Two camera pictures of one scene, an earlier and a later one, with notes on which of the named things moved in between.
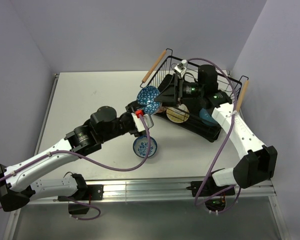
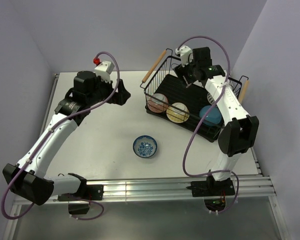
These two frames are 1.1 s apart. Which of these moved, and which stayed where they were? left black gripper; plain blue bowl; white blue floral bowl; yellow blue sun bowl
Moved: left black gripper
Stayed: yellow blue sun bowl; white blue floral bowl; plain blue bowl
